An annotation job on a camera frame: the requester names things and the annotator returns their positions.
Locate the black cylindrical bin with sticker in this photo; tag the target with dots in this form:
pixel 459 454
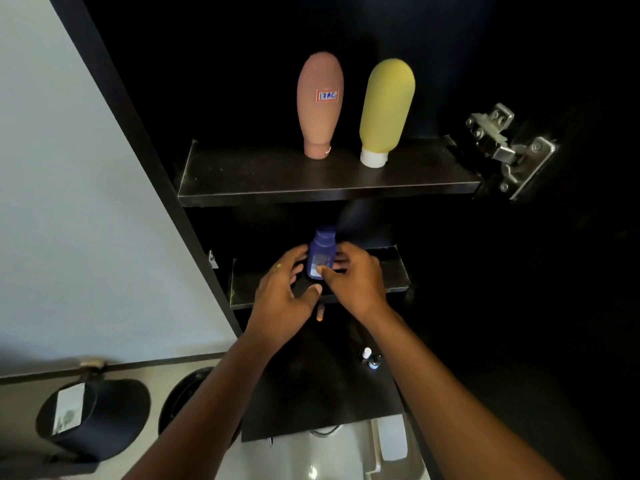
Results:
pixel 110 419

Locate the small orange tube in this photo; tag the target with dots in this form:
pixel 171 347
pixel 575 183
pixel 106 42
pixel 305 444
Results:
pixel 320 314

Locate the black cabinet door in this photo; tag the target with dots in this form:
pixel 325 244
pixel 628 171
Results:
pixel 550 294

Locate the person's left hand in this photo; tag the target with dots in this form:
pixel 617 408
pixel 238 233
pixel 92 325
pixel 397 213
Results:
pixel 280 304

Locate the dark dropper bottle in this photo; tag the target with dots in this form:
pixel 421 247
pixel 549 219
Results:
pixel 374 363

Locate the pink rounded bottle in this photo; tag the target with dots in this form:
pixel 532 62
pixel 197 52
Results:
pixel 320 119

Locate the beige plastic stool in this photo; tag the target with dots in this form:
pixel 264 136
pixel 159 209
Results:
pixel 395 439

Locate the person's right forearm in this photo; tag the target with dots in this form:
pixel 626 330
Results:
pixel 450 404

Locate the black flat stand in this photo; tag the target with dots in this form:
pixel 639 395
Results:
pixel 30 469

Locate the small white-capped bottle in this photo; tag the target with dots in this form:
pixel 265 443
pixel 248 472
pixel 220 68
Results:
pixel 366 353

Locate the black cabinet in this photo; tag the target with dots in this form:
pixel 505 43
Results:
pixel 300 174

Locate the person's right hand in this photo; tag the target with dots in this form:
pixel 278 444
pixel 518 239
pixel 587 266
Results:
pixel 360 284

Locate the person's left forearm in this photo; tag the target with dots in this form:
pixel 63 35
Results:
pixel 200 419

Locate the metal upper cabinet hinge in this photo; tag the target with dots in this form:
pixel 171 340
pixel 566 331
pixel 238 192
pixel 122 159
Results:
pixel 530 164

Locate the blue bottle with label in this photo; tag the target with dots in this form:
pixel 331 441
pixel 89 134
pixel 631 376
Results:
pixel 322 247

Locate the yellow teardrop bottle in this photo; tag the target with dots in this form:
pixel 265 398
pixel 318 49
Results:
pixel 385 109

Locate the black round trash bin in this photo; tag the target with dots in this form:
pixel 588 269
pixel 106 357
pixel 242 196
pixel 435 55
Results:
pixel 172 399

